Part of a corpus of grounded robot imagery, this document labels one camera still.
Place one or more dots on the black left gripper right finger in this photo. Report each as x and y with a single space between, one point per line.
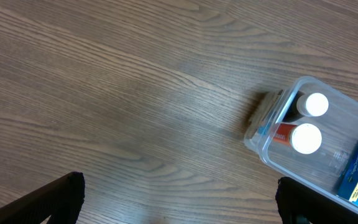
298 204

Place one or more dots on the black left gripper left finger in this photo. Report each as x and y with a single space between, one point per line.
57 202

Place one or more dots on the orange bottle white cap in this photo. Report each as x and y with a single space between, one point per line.
304 138

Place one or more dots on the black bottle white cap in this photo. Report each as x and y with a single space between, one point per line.
306 105

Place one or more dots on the clear plastic container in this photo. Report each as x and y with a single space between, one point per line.
323 170

